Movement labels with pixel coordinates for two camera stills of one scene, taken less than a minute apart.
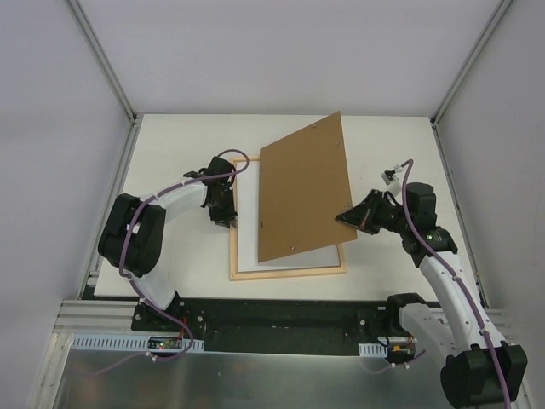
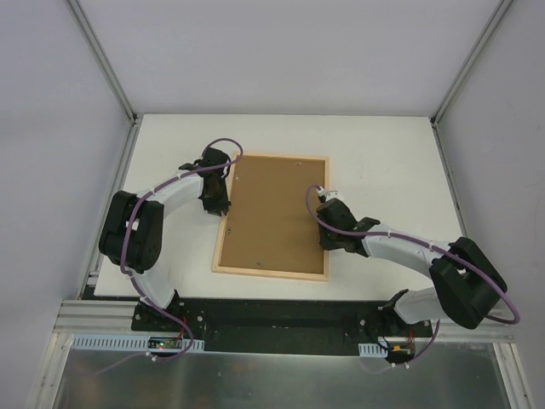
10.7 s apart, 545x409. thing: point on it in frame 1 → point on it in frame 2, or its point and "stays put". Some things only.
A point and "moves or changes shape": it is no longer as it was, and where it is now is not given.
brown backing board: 303,187 moves or changes shape
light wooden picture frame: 235,274 → 272,273
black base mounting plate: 268,325 stays put
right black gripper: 372,213 → 335,237
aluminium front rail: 99,317 stays put
